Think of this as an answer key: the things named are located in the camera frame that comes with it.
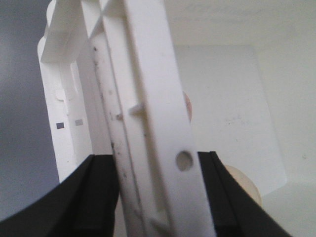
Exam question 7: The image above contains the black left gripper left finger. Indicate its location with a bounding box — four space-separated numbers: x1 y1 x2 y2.
0 155 119 237

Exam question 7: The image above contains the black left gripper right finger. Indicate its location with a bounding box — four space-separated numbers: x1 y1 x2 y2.
198 151 290 237

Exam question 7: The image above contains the yellow plush ball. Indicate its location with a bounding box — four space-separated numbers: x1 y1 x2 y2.
224 165 262 206

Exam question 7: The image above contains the pink plush ball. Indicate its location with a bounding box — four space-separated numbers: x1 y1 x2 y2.
183 92 192 122

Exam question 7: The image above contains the white plastic Totelife tote box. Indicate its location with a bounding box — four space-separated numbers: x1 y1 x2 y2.
38 0 316 237

